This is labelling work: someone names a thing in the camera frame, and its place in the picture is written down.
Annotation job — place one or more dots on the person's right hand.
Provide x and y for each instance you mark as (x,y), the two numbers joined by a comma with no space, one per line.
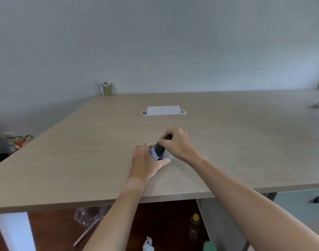
(180,147)

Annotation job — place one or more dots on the person's left hand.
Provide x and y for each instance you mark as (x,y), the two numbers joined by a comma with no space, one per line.
(142,164)

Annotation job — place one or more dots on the person's left thumb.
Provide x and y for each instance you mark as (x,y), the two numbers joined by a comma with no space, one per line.
(163,162)

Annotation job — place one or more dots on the person's right fingers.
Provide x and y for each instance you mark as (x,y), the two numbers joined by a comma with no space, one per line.
(168,137)

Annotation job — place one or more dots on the black and grey handheld device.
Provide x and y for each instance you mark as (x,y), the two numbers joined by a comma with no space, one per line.
(159,151)

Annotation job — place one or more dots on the person's left forearm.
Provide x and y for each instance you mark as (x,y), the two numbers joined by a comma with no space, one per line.
(117,215)

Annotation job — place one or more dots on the person's right forearm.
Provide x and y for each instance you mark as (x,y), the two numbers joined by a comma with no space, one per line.
(256,206)

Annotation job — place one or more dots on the yellow capped plastic bottle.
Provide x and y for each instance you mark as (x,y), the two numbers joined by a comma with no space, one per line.
(194,227)

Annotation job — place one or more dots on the olive pen holder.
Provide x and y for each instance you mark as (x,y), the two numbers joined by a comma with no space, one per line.
(108,90)

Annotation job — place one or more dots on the crumpled white tissue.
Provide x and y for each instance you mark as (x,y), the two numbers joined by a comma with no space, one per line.
(148,245)

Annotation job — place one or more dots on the clear plastic bag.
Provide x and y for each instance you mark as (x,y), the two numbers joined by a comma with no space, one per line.
(90,214)

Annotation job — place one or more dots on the green bottle cap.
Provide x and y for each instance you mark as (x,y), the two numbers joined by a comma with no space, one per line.
(209,246)

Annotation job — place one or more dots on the grey drawer cabinet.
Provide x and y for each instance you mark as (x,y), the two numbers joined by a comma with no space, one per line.
(300,214)

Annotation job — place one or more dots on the pile of clutter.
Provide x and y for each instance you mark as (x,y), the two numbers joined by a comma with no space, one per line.
(10,143)

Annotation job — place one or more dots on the white table leg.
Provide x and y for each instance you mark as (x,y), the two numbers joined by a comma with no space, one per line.
(14,231)

